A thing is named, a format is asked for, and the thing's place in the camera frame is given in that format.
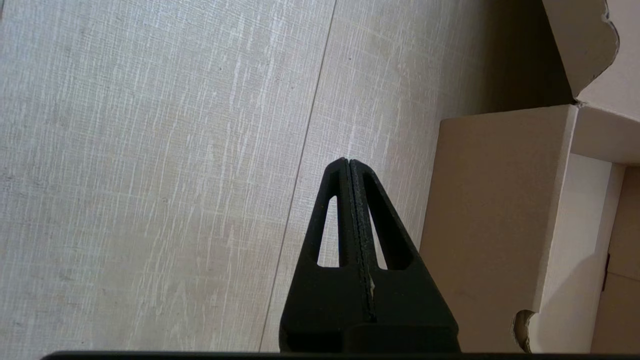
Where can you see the brown cardboard shoe box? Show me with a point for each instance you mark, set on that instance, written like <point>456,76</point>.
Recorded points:
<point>475,200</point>

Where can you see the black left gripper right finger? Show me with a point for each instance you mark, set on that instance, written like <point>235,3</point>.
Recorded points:
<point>410,300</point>

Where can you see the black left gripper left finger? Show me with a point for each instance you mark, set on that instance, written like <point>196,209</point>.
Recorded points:
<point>310,300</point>

